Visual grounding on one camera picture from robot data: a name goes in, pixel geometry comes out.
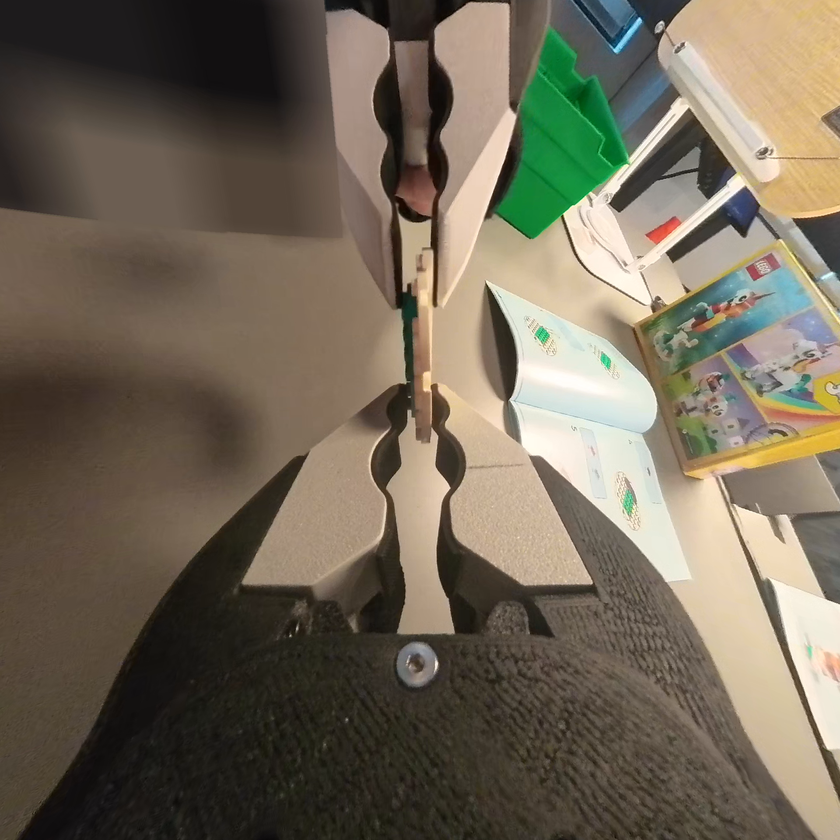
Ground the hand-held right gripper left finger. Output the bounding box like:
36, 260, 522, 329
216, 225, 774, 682
241, 384, 408, 598

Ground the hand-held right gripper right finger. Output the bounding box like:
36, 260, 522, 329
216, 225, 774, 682
432, 384, 598, 597

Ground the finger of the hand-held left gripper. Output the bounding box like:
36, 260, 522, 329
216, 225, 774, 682
428, 0, 552, 309
326, 10, 403, 311

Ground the tan and green lego assembly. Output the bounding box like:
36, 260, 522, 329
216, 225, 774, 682
400, 247, 438, 442

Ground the lego instruction booklet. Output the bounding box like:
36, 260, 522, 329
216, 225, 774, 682
484, 279, 694, 585

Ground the yellow lego box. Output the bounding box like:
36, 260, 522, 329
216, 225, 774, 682
632, 239, 840, 480

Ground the person's left hand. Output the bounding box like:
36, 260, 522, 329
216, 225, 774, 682
394, 164, 435, 221

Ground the green plastic bin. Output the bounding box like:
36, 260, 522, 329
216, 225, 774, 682
492, 26, 631, 238

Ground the cardboard box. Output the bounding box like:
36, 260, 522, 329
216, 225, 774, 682
718, 456, 840, 598

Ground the round wooden table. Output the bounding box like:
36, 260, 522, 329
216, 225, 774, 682
659, 0, 840, 219

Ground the white printed leaflet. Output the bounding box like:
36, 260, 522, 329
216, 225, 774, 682
766, 577, 840, 757

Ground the white cable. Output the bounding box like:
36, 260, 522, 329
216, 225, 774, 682
567, 193, 634, 270

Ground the white table frame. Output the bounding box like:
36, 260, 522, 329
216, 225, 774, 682
591, 20, 783, 277

